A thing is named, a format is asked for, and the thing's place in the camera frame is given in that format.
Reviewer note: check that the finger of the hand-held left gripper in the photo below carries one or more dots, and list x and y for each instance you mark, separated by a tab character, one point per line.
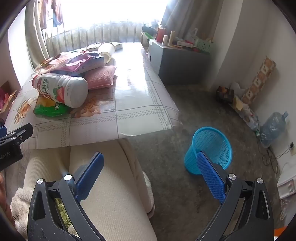
2	132
20	134

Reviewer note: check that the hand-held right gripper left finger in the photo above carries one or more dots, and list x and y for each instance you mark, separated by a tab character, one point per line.
90	176

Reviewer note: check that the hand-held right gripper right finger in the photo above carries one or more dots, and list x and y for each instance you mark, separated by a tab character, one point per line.
210	178

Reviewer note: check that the blue plastic mesh wastebasket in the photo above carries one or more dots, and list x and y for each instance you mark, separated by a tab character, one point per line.
196	148

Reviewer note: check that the pink mesh sponge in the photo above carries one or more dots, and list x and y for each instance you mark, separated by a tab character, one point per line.
101	77

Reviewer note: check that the grey box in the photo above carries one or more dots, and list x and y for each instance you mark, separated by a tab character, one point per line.
92	63

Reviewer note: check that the person's left hand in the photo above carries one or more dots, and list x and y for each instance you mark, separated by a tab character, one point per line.
5	197

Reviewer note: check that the pink bag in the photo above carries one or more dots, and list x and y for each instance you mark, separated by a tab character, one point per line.
4	102

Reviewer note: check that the person's left leg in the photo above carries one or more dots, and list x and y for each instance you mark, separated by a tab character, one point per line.
46	162

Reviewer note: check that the green snack packet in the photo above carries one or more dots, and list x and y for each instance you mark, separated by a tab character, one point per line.
50	110

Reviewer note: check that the yellow snack packet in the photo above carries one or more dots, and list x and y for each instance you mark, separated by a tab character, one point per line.
42	102

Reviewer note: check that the green fluffy garment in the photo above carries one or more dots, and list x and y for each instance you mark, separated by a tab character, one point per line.
66	215

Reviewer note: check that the brown paper bag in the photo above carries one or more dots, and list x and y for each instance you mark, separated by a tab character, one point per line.
6	84

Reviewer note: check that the white shoe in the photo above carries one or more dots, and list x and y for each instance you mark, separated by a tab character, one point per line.
150	194

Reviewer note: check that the white bottle strawberry label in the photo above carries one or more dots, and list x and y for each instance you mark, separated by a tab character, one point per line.
69	90

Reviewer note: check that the clear plastic bag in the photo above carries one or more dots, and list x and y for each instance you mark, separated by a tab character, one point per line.
249	117

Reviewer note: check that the white pink appliance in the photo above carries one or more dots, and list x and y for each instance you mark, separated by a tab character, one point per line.
286	188

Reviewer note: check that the yellow red flat packet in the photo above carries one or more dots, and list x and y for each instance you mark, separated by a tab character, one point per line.
48	62

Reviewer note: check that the blue water jug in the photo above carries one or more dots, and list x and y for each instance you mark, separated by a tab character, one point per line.
274	129

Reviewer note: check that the yellow brown paper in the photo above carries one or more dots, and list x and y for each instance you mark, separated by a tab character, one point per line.
238	103

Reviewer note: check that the dark box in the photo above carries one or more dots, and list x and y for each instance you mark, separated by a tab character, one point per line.
225	95

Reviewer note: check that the purple pink snack packet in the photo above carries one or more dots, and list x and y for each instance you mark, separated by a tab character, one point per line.
69	63

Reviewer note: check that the white crumpled bag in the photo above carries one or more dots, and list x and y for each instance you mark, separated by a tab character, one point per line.
238	89

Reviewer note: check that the floral plastic tablecloth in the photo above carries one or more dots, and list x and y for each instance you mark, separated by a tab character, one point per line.
138	92

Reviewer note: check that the beige curtain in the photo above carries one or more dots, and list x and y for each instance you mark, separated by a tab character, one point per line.
34	34

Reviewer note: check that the patterned long box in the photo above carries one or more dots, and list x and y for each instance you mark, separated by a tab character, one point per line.
259	81

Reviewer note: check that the small brown packet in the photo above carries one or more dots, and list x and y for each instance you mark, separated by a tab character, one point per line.
93	47

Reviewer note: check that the grey cabinet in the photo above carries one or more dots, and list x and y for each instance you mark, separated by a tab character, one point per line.
180	64

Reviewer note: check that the white paper cup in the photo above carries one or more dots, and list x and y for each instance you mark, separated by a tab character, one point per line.
106	49

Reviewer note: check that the pink hanging clothes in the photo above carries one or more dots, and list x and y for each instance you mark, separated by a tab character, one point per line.
54	14

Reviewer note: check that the metal window grille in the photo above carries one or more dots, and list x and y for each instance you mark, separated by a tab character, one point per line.
104	34

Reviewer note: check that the small cardboard box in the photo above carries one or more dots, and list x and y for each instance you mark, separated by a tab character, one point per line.
118	45

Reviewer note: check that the mint plastic basket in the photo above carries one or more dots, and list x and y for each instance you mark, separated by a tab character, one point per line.
203	45

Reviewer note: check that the pink flat box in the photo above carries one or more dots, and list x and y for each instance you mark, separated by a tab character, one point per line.
186	43

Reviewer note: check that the white plastic bag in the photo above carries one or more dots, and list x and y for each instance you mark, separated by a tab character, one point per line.
192	34

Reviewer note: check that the cardboard tube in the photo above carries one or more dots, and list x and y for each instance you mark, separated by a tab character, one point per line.
172	38

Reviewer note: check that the small white bottle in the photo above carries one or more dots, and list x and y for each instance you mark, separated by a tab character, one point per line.
165	39

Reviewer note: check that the red canister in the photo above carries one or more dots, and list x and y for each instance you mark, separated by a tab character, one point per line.
161	34

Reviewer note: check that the black green object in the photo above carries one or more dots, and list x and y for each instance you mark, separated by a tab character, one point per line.
149	31

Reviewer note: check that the grey curtain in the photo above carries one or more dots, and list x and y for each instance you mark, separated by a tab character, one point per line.
185	16

